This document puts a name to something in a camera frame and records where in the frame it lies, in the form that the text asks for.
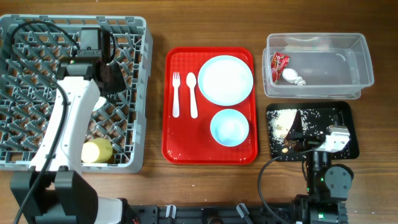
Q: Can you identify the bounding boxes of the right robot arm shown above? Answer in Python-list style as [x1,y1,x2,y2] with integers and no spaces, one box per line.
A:
[285,111,354,223]

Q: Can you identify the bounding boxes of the grey dishwasher rack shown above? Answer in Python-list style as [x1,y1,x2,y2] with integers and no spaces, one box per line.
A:
[1,14,153,173]

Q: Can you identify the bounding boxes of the large light blue plate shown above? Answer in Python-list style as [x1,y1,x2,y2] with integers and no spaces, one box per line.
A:
[198,55,254,106]

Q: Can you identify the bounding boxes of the white plastic fork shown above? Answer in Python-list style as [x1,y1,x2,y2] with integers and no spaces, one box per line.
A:
[172,72,180,118]

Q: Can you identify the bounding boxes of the mint green bowl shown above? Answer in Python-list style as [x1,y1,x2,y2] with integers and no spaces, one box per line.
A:
[93,96,107,111]

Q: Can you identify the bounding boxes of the food scraps with rice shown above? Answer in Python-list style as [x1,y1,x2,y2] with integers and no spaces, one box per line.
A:
[266,108,358,161]

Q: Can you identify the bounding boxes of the small light blue bowl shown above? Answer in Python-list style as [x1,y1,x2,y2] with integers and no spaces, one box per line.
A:
[210,109,249,147]

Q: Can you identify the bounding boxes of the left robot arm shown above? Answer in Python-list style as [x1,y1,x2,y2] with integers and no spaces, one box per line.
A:
[10,27,134,223]

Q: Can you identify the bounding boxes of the black tray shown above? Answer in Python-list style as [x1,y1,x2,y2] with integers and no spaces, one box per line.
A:
[266,101,359,162]

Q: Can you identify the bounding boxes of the white plastic spoon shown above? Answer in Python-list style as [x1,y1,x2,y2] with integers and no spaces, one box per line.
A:
[186,72,198,119]

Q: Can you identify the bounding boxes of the red snack wrapper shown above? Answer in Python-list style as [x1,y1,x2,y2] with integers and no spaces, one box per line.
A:
[271,52,290,84]

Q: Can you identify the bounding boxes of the red plastic tray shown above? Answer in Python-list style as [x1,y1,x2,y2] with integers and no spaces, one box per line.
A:
[162,47,258,165]

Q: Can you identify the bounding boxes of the clear plastic bin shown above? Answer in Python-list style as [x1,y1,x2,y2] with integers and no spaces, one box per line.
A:
[262,32,374,99]

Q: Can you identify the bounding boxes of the yellow plastic cup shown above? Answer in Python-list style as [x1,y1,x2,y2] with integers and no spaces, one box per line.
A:
[81,138,113,163]

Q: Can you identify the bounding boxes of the white tissue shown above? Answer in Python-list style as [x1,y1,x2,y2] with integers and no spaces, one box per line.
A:
[282,68,306,85]

